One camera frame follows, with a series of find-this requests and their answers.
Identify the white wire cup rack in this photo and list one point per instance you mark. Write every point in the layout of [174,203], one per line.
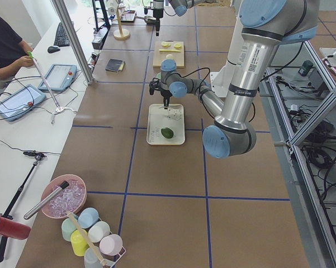
[114,259]

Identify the bamboo cutting board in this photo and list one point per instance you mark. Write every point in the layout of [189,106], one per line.
[159,57]

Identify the wooden stand base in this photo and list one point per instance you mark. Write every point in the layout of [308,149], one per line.
[121,33]

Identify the cream plastic spoon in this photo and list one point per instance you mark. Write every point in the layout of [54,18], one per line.
[175,106]

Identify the steel tube black tip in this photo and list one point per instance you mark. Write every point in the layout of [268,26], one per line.
[47,199]

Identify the grey folded cloth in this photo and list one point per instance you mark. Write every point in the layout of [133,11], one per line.
[113,65]

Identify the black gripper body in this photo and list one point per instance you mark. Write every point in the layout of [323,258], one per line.
[156,13]
[166,94]

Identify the black keyboard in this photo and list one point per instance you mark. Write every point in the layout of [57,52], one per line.
[61,37]

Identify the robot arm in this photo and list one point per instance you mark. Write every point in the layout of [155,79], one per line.
[265,26]
[179,6]

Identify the yellow plastic knife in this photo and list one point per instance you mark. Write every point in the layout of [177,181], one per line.
[169,50]

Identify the yellow sponge cloth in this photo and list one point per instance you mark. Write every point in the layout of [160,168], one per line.
[121,67]

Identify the cream bear tray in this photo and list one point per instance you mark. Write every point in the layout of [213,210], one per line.
[165,125]

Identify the far teach pendant tablet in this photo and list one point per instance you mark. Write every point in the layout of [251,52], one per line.
[60,76]

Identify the pink bowl with ice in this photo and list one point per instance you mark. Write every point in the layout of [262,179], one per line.
[70,199]

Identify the teach pendant tablet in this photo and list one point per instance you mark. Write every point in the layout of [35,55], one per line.
[21,102]
[60,76]

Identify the yellow cup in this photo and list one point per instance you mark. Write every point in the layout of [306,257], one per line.
[79,245]

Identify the aluminium side frame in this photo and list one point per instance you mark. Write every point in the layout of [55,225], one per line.
[301,112]

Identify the silver pole green handle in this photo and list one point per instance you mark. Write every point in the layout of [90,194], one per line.
[59,108]

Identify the aluminium frame post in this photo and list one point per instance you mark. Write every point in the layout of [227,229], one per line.
[65,19]

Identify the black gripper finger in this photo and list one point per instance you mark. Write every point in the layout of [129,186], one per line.
[157,27]
[166,102]

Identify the blue cup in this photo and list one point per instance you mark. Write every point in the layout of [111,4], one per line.
[88,217]

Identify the lemon slice far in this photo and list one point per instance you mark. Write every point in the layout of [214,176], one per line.
[165,44]

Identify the near teach pendant tablet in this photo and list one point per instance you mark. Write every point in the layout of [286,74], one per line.
[21,102]

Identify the black computer mouse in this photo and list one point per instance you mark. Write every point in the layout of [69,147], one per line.
[52,49]

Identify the person in black shirt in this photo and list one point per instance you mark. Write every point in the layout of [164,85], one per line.
[13,51]

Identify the white cup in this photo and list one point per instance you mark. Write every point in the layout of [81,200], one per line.
[98,231]

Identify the green cup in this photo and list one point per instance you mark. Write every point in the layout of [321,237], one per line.
[67,228]

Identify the black selfie stick tripod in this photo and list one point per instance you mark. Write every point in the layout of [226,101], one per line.
[38,156]

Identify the red cylinder cup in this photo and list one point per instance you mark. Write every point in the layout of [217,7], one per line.
[12,229]

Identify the grey cup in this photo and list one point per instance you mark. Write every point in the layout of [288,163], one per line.
[91,260]

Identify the pink cup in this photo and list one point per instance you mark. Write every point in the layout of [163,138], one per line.
[111,245]

